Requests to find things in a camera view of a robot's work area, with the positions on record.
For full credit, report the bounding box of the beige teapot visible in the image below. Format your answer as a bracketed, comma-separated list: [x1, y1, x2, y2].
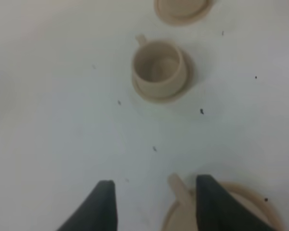
[168, 174, 253, 220]

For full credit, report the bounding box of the near beige teacup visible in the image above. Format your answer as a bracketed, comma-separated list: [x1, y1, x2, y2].
[131, 35, 188, 100]

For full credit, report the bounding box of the large beige teapot saucer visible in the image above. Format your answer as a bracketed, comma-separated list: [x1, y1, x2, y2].
[161, 182, 285, 231]

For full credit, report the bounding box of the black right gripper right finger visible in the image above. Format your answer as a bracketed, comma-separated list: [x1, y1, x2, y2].
[196, 175, 274, 231]

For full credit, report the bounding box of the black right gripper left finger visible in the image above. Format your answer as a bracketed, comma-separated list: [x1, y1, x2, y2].
[58, 180, 118, 231]

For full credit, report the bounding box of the far beige cup saucer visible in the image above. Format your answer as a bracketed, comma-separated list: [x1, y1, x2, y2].
[154, 0, 214, 26]

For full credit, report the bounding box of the beige cup saucer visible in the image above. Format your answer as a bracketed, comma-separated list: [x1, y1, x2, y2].
[154, 0, 214, 26]
[131, 49, 197, 103]

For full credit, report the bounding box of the near beige cup saucer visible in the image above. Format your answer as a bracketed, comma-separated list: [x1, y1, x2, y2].
[131, 49, 197, 103]

